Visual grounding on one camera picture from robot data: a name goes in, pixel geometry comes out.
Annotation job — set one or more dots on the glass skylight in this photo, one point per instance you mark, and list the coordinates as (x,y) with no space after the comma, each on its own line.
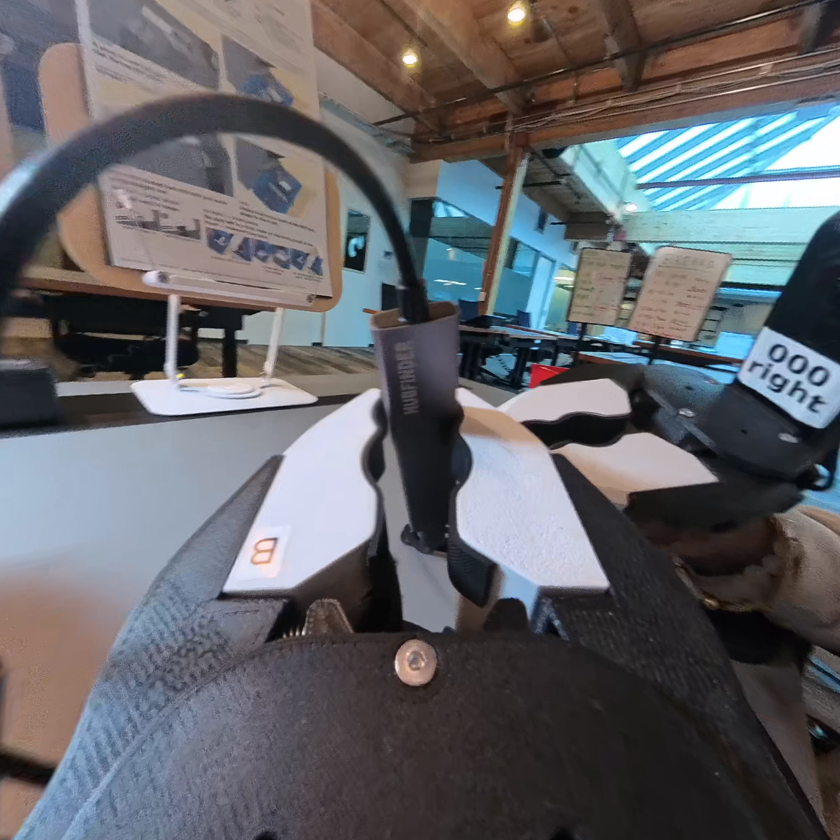
(754,164)

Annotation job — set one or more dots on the person's right forearm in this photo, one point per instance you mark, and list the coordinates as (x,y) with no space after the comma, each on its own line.
(814,577)

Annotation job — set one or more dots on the black wall sign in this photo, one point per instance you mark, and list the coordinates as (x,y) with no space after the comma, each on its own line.
(358,239)

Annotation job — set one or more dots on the black-legged wooden desk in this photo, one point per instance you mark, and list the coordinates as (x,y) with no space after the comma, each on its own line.
(131,315)

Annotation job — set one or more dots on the person's right hand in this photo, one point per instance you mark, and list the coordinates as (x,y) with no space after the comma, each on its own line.
(722,548)

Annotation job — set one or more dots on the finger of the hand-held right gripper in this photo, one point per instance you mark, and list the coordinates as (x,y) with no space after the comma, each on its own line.
(649,466)
(577,397)

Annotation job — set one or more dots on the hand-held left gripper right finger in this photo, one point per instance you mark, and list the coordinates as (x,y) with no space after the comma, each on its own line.
(525,512)

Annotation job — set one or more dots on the large handwritten whiteboard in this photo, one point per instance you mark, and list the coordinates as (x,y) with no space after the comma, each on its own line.
(682,295)

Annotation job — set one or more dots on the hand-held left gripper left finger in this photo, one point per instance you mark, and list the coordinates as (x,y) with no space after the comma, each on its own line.
(315,499)

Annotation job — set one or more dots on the ceiling spotlight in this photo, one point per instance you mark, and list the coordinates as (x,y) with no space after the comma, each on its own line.
(409,58)
(516,12)

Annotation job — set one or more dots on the red plastic bin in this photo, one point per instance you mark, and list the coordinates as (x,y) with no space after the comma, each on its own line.
(548,376)

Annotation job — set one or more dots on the white poster stand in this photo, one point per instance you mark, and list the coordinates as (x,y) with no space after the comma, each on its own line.
(223,394)

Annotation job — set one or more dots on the wooden pillar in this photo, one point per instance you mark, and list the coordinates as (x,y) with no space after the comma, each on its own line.
(502,223)

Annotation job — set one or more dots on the grey charger box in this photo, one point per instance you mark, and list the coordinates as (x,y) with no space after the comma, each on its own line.
(26,394)

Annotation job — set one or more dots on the small handwritten whiteboard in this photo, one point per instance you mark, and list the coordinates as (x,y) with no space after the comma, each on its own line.
(600,285)

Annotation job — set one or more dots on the wooden backing board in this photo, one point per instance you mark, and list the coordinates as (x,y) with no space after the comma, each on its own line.
(65,164)

